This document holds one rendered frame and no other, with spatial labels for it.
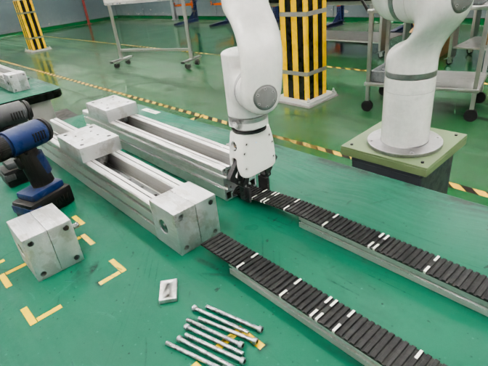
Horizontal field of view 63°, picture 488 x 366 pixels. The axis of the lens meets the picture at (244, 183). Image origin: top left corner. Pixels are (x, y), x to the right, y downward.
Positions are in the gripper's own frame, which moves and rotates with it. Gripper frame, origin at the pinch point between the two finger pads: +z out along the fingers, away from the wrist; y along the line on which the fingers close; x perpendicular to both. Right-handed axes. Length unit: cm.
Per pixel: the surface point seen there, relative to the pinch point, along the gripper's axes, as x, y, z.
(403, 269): -37.5, -1.3, 1.9
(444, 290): -44.6, -1.9, 1.7
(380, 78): 124, 263, 50
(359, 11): 456, 733, 59
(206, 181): 11.9, -5.1, -0.1
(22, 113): 60, -30, -16
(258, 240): -12.0, -10.7, 2.9
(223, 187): 6.6, -4.2, 0.1
